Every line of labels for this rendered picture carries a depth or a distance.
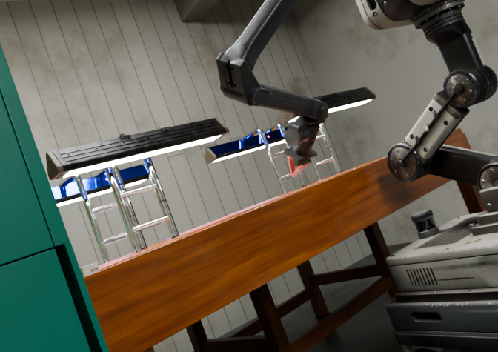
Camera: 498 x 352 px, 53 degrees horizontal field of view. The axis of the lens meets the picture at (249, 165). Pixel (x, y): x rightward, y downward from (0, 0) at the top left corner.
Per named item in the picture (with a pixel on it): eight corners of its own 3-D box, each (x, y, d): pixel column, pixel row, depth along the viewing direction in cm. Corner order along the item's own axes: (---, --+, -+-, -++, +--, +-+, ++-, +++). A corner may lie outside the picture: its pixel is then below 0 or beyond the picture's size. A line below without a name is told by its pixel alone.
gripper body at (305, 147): (282, 154, 159) (289, 134, 155) (301, 147, 166) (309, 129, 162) (296, 164, 156) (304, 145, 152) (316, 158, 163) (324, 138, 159)
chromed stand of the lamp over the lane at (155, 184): (218, 252, 158) (170, 122, 162) (168, 275, 145) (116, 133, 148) (187, 261, 172) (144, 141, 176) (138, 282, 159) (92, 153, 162)
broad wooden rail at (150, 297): (476, 166, 218) (460, 127, 219) (107, 371, 96) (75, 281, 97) (451, 173, 227) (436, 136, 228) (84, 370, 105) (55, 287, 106)
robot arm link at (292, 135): (330, 105, 151) (306, 98, 155) (310, 113, 142) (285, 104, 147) (323, 141, 156) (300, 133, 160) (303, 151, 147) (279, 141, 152)
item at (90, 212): (158, 269, 188) (119, 159, 191) (112, 289, 174) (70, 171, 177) (136, 275, 202) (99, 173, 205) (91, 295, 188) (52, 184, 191)
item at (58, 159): (230, 132, 173) (223, 113, 174) (58, 173, 131) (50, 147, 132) (217, 139, 179) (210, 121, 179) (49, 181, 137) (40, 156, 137)
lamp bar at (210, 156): (297, 136, 280) (293, 124, 280) (215, 159, 238) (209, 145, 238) (287, 141, 286) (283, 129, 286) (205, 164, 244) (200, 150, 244)
